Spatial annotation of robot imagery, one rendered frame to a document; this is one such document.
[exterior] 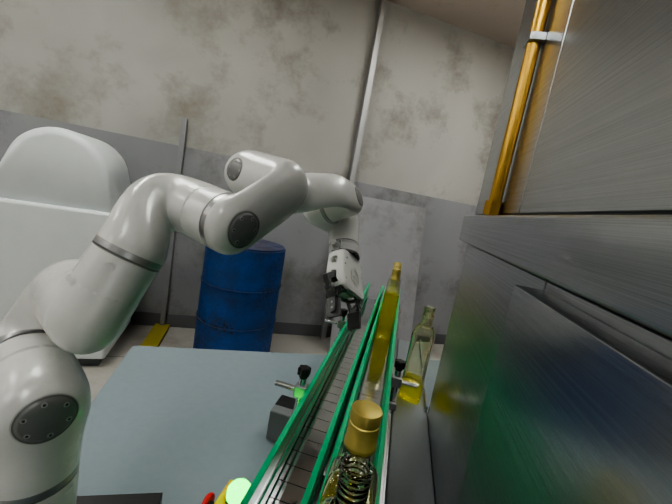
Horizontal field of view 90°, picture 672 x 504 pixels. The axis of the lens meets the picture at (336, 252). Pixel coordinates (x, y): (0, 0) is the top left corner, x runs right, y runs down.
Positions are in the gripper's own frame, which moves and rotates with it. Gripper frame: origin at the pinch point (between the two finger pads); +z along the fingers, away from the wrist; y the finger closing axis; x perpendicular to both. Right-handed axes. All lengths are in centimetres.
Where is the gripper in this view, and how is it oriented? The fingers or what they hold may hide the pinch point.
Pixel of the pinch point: (344, 319)
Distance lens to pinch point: 73.5
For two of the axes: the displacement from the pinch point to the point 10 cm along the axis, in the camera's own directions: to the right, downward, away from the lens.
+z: -0.1, 8.6, -5.1
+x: -8.7, 2.5, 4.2
